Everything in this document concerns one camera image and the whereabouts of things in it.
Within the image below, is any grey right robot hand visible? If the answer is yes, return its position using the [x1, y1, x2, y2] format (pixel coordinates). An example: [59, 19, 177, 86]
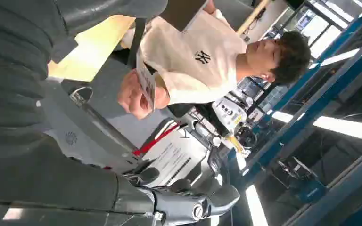
[0, 0, 241, 226]

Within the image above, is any person's hand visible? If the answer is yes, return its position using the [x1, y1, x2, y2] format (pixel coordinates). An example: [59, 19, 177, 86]
[117, 73, 171, 121]

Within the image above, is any white badge with barcode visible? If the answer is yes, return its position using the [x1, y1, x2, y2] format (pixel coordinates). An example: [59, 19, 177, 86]
[141, 137, 209, 188]

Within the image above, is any pale wooden card box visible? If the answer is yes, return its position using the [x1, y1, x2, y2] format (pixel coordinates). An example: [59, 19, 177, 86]
[48, 15, 136, 83]

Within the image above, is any white device with buttons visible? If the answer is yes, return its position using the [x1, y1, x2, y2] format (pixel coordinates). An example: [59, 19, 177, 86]
[212, 97, 248, 134]

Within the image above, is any person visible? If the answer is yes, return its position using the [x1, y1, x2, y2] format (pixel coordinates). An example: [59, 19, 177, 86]
[120, 0, 312, 107]

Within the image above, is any long ceiling light strip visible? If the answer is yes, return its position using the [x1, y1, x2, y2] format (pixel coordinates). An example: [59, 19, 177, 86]
[319, 45, 362, 68]
[245, 184, 269, 226]
[271, 110, 362, 144]

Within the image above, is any dark grey board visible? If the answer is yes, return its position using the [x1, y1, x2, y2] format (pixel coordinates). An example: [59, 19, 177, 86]
[159, 0, 210, 32]

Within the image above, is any blue machine base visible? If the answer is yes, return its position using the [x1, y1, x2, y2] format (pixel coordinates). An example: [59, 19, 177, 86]
[289, 174, 326, 204]

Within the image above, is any wooden pole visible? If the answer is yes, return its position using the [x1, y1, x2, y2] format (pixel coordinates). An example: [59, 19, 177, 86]
[236, 0, 272, 35]

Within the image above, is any blue steel beam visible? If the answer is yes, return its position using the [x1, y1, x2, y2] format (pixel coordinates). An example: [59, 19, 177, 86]
[243, 9, 362, 185]
[288, 149, 362, 226]

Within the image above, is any red lanyard strap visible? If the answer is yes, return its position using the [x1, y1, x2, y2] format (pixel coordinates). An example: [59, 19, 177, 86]
[132, 123, 181, 157]

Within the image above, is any black strap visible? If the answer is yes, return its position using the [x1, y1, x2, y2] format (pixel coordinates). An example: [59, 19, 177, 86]
[127, 18, 147, 70]

